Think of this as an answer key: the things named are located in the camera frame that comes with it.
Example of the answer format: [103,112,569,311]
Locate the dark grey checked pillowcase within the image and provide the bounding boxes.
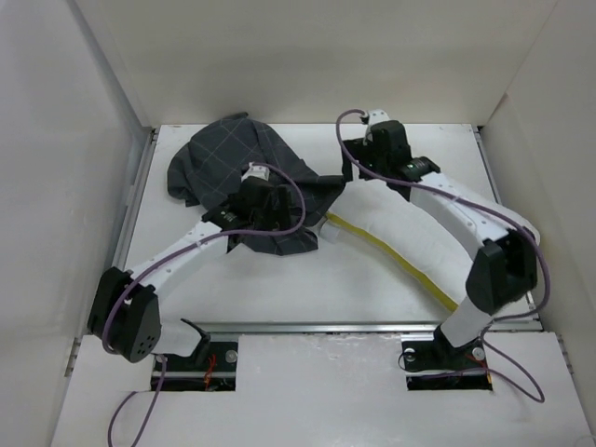
[167,112,345,256]

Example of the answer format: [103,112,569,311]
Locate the white pillow with yellow piping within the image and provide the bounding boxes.
[320,180,472,322]

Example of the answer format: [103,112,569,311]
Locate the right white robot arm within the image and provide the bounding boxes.
[339,110,538,367]

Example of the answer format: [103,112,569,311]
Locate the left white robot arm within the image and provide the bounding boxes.
[87,177,291,370]

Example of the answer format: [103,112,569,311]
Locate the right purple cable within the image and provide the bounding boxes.
[334,108,553,404]

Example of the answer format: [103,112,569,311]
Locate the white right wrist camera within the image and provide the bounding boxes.
[360,109,390,141]

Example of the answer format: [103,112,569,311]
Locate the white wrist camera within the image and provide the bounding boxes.
[241,162,270,182]
[360,109,390,141]

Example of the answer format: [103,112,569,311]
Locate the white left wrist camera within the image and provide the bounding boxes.
[241,162,270,182]

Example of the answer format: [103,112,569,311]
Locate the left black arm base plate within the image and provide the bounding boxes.
[161,339,238,392]

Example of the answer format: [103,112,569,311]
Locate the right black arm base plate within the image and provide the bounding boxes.
[398,339,493,391]

